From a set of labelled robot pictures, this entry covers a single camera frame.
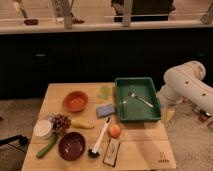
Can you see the wooden table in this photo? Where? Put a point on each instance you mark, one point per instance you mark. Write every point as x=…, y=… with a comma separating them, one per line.
x=144, y=146

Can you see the green plastic tray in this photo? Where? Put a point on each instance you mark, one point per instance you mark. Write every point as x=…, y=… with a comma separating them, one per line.
x=136, y=100

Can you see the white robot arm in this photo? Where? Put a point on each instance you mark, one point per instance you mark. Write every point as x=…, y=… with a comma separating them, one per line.
x=182, y=82

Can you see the white dish brush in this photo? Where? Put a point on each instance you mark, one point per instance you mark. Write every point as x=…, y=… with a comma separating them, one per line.
x=93, y=153

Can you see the metal spoon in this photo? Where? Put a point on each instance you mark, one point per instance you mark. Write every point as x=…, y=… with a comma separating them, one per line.
x=133, y=95

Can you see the white round container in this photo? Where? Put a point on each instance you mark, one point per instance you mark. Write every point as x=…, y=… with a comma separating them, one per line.
x=43, y=129

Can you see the bunch of purple grapes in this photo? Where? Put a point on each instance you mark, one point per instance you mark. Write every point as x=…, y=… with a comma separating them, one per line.
x=61, y=123

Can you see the yellow banana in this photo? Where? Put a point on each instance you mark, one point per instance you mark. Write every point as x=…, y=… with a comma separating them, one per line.
x=81, y=124

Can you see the small brown box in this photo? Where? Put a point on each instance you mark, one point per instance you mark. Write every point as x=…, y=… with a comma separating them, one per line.
x=111, y=152

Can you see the orange-red bowl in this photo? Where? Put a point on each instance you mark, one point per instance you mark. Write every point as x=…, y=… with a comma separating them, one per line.
x=75, y=101

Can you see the blue-grey sponge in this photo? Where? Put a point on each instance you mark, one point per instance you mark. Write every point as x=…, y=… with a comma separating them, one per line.
x=106, y=110

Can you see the light green cloth piece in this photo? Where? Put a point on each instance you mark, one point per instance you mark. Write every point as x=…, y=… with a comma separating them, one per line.
x=104, y=92

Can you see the black chair base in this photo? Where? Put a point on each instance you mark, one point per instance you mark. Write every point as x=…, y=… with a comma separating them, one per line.
x=23, y=140

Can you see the green cucumber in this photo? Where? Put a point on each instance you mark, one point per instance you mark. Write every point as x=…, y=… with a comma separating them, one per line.
x=48, y=147

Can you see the orange fruit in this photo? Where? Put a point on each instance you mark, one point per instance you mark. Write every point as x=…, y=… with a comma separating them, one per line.
x=114, y=131

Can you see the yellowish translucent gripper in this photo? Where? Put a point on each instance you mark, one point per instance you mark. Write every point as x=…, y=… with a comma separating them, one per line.
x=167, y=114

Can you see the dark red bowl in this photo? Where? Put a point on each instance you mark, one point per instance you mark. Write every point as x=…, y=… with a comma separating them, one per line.
x=72, y=146

